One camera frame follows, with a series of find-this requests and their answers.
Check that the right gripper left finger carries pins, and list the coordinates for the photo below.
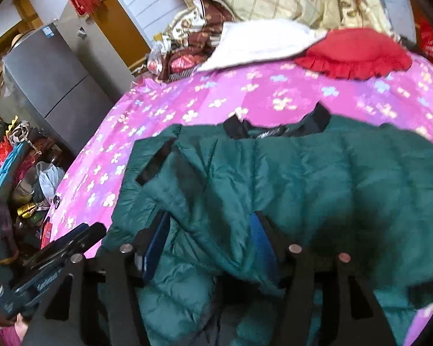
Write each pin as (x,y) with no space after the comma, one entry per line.
(94,301)

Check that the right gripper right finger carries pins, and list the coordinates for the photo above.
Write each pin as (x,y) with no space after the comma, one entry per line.
(350,312)

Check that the dark green puffer jacket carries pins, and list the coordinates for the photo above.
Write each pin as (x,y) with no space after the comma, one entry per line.
(350,187)

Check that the person's left hand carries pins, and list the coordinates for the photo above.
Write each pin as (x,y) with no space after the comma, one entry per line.
(21,326)

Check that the grey refrigerator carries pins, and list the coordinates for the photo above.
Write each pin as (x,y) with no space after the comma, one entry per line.
(58,91)

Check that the pink floral bed sheet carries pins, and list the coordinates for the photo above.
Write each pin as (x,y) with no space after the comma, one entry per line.
(268,95)

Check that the red ruffled cushion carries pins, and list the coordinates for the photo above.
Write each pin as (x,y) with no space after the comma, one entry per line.
(355,54)

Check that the brown floral bedding pile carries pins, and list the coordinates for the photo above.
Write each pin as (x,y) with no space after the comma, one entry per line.
(189,39)

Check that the red shopping bag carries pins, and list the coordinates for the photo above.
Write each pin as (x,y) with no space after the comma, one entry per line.
(425,36)

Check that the white pillow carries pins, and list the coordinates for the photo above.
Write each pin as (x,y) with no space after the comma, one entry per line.
(257,41)

